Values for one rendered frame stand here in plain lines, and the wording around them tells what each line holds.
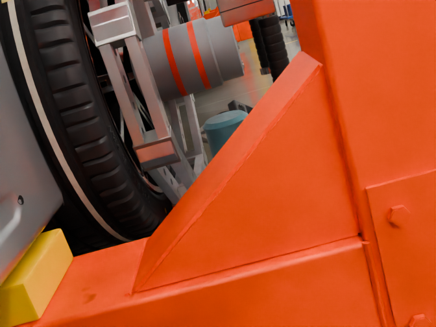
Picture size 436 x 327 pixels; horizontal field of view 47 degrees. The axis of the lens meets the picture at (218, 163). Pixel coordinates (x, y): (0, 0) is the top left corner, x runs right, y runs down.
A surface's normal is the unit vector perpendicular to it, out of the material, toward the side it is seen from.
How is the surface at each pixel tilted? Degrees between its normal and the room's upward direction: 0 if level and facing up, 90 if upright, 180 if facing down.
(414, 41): 90
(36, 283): 90
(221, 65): 116
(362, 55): 90
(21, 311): 90
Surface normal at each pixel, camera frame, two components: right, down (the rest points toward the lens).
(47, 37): -0.10, -0.03
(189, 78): 0.12, 0.69
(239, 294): 0.00, 0.32
